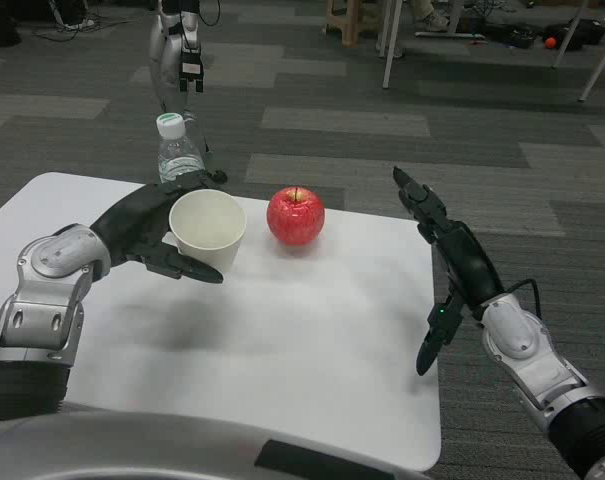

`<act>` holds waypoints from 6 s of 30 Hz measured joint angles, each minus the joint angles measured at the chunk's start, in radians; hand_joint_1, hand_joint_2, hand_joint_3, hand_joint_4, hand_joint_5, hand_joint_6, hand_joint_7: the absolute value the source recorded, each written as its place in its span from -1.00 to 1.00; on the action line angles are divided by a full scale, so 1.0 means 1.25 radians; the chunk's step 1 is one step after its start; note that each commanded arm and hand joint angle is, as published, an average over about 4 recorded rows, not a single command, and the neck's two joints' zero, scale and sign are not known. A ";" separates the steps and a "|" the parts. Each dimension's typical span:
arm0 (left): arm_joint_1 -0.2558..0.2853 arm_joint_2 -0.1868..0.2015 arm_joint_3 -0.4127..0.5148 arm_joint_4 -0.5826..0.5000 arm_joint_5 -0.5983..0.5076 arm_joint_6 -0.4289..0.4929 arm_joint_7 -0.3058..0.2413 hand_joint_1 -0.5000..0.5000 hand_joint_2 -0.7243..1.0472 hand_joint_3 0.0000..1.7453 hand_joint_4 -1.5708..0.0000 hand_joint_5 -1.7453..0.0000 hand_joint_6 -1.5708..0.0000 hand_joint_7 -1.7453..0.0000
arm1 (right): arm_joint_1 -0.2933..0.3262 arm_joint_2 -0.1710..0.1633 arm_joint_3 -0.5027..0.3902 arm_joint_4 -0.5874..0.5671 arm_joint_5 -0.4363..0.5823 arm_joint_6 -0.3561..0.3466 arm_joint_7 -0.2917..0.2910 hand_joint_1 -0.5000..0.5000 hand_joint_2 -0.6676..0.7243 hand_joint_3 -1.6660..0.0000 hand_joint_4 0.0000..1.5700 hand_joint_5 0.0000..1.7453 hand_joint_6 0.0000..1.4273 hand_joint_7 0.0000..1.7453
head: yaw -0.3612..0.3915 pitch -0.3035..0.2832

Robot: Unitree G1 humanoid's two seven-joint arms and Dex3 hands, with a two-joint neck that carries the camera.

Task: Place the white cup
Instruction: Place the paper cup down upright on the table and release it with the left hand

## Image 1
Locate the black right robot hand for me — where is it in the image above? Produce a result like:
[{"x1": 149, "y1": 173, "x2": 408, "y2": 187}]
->
[{"x1": 392, "y1": 166, "x2": 506, "y2": 377}]

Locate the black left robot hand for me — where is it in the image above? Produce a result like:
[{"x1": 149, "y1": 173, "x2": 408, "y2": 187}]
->
[{"x1": 89, "y1": 169, "x2": 229, "y2": 285}]

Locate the white paper cup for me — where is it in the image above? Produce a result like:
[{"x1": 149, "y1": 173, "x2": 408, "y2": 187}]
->
[{"x1": 168, "y1": 188, "x2": 248, "y2": 274}]

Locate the clear plastic water bottle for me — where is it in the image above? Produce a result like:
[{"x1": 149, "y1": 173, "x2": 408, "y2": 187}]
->
[{"x1": 156, "y1": 112, "x2": 206, "y2": 184}]

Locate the red apple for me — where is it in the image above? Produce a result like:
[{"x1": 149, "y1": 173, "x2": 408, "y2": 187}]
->
[{"x1": 266, "y1": 185, "x2": 326, "y2": 247}]

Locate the silver humanoid robot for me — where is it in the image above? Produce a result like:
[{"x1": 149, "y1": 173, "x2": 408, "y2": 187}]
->
[{"x1": 148, "y1": 0, "x2": 228, "y2": 184}]

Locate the silver robot chest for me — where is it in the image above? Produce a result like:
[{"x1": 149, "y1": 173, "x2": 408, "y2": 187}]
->
[{"x1": 0, "y1": 407, "x2": 433, "y2": 480}]

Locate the white metal desk leg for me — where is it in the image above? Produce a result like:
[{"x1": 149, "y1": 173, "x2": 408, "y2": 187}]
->
[
  {"x1": 381, "y1": 0, "x2": 406, "y2": 90},
  {"x1": 577, "y1": 34, "x2": 605, "y2": 103},
  {"x1": 551, "y1": 0, "x2": 591, "y2": 70}
]

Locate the white desk foot bar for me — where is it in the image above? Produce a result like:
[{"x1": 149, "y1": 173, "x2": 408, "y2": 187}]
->
[{"x1": 414, "y1": 30, "x2": 486, "y2": 41}]

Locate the black equipment case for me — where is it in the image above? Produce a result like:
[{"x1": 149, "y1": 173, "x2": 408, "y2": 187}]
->
[{"x1": 486, "y1": 22, "x2": 536, "y2": 50}]

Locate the person leg with sneaker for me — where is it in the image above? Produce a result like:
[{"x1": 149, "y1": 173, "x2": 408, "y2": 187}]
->
[{"x1": 412, "y1": 0, "x2": 452, "y2": 33}]

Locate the black bag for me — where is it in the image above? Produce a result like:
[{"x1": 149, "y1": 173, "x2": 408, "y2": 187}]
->
[{"x1": 541, "y1": 18, "x2": 605, "y2": 52}]

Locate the beige plastic stool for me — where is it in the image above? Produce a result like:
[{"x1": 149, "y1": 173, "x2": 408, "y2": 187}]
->
[{"x1": 323, "y1": 0, "x2": 383, "y2": 49}]

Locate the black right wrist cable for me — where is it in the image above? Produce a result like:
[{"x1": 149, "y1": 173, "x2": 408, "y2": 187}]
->
[{"x1": 504, "y1": 278, "x2": 543, "y2": 319}]

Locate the black floor cable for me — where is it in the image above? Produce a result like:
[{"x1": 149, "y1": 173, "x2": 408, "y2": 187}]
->
[{"x1": 31, "y1": 9, "x2": 118, "y2": 44}]

